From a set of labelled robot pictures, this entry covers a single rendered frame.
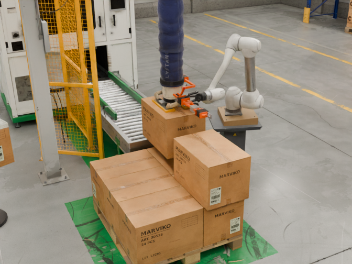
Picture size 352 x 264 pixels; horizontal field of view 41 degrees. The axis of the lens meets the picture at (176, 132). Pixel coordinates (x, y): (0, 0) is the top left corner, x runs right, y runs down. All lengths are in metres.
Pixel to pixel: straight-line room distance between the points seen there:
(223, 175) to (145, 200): 0.71
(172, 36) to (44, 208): 2.19
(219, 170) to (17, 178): 2.75
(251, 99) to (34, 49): 2.21
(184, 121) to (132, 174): 0.68
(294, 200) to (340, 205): 0.46
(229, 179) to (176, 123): 0.77
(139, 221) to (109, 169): 0.89
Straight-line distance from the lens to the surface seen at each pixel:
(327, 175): 5.60
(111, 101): 6.08
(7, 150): 4.57
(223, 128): 4.72
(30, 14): 4.87
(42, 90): 5.07
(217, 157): 3.75
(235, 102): 4.80
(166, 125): 4.15
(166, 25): 4.14
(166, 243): 3.86
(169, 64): 4.23
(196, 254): 4.09
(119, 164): 4.51
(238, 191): 3.89
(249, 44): 4.46
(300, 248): 4.43
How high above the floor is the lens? 2.70
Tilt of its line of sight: 25 degrees down
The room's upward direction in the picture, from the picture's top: 1 degrees counter-clockwise
